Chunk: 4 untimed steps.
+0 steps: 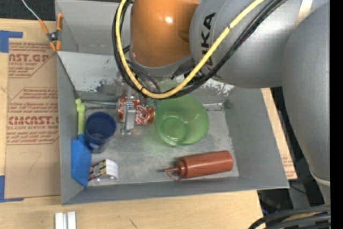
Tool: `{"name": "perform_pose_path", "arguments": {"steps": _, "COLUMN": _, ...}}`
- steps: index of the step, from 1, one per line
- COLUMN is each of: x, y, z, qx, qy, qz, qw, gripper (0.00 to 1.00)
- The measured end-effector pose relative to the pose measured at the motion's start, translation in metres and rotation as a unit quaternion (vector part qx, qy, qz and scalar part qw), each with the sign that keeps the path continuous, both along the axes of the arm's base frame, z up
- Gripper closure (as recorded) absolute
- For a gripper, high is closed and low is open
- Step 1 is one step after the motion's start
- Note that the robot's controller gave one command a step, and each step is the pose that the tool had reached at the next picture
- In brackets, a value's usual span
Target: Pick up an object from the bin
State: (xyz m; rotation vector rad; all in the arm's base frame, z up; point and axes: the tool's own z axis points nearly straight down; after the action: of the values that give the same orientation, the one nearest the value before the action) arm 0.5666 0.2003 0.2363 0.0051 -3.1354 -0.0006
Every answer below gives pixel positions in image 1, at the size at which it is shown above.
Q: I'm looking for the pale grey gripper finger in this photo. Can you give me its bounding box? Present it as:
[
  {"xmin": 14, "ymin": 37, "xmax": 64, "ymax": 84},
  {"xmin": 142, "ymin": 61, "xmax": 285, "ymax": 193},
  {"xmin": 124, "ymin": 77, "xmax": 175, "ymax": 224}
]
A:
[{"xmin": 121, "ymin": 102, "xmax": 135, "ymax": 135}]

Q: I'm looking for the crushed red drink can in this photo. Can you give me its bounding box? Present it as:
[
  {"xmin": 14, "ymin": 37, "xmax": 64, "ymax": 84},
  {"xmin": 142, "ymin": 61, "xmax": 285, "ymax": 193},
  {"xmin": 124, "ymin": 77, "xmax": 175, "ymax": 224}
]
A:
[{"xmin": 116, "ymin": 97, "xmax": 156, "ymax": 126}]

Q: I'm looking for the dark blue plastic cup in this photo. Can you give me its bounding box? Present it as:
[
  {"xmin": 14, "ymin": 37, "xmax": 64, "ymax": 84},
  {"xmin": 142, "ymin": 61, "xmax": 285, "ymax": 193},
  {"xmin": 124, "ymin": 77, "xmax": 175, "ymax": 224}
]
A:
[{"xmin": 84, "ymin": 111, "xmax": 117, "ymax": 154}]

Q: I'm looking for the grey metal bin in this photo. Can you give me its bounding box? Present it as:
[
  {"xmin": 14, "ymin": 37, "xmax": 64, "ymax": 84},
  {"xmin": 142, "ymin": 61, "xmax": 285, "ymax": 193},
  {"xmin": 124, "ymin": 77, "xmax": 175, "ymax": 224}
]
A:
[{"xmin": 55, "ymin": 0, "xmax": 290, "ymax": 206}]

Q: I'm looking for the clear green plastic bowl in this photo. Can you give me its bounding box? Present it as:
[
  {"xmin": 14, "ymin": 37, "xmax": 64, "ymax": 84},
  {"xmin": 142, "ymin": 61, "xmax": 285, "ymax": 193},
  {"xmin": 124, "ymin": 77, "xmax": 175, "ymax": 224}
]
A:
[{"xmin": 154, "ymin": 95, "xmax": 210, "ymax": 147}]

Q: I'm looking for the red-brown squeeze bottle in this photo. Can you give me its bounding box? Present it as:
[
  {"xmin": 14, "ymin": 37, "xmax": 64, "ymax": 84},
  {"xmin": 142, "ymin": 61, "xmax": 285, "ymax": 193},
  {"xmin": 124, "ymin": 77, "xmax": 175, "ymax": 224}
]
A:
[{"xmin": 163, "ymin": 150, "xmax": 234, "ymax": 182}]

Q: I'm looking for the brown cardboard board, red print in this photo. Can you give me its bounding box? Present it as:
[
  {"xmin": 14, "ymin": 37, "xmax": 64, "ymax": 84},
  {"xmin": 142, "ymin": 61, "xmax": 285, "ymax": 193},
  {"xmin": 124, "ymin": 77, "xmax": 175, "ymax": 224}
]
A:
[{"xmin": 0, "ymin": 18, "xmax": 298, "ymax": 203}]

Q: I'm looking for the blue scoop with green handle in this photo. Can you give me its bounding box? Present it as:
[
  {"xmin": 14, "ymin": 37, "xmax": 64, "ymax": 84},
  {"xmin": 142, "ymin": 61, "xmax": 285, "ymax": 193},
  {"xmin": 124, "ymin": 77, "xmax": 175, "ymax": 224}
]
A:
[{"xmin": 70, "ymin": 98, "xmax": 93, "ymax": 188}]

